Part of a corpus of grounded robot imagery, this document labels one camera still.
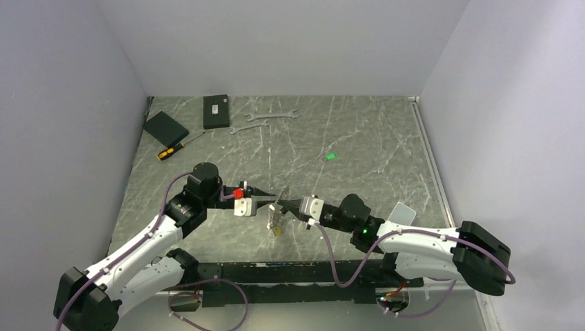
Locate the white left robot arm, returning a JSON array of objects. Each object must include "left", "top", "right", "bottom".
[{"left": 53, "top": 162, "right": 277, "bottom": 330}]

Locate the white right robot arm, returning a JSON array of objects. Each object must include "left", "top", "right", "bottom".
[{"left": 278, "top": 194, "right": 516, "bottom": 297}]

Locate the small silver wrench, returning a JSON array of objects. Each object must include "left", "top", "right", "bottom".
[{"left": 228, "top": 121, "right": 270, "bottom": 134}]

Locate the white square device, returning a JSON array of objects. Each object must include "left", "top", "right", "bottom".
[{"left": 387, "top": 202, "right": 417, "bottom": 226}]

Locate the yellow black screwdriver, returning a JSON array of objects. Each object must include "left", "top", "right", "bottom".
[{"left": 157, "top": 131, "right": 206, "bottom": 161}]

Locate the large silver wrench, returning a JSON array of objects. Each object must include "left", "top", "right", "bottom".
[{"left": 246, "top": 109, "right": 301, "bottom": 121}]

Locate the flat black box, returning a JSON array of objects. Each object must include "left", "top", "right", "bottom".
[{"left": 143, "top": 112, "right": 189, "bottom": 148}]

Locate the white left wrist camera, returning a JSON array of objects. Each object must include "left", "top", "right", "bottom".
[{"left": 233, "top": 198, "right": 257, "bottom": 217}]

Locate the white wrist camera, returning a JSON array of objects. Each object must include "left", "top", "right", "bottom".
[
  {"left": 299, "top": 196, "right": 324, "bottom": 226},
  {"left": 233, "top": 198, "right": 257, "bottom": 217}
]

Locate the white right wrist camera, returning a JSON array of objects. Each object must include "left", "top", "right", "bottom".
[{"left": 299, "top": 196, "right": 324, "bottom": 226}]

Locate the black network switch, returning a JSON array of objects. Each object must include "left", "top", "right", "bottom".
[{"left": 203, "top": 94, "right": 230, "bottom": 130}]

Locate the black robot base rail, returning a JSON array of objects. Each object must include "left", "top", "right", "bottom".
[{"left": 172, "top": 259, "right": 424, "bottom": 308}]

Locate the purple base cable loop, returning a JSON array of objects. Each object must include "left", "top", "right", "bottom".
[{"left": 167, "top": 279, "right": 249, "bottom": 331}]

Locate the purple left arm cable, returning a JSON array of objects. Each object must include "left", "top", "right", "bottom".
[{"left": 54, "top": 171, "right": 239, "bottom": 331}]

